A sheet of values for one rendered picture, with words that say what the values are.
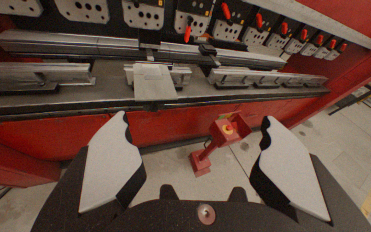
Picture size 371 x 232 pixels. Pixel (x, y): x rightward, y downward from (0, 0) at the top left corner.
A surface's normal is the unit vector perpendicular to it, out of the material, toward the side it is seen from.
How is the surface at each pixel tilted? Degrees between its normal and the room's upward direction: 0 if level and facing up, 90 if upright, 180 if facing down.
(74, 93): 0
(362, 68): 90
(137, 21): 90
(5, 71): 90
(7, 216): 0
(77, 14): 90
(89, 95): 0
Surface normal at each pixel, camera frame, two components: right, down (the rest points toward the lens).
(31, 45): 0.28, 0.79
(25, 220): 0.22, -0.61
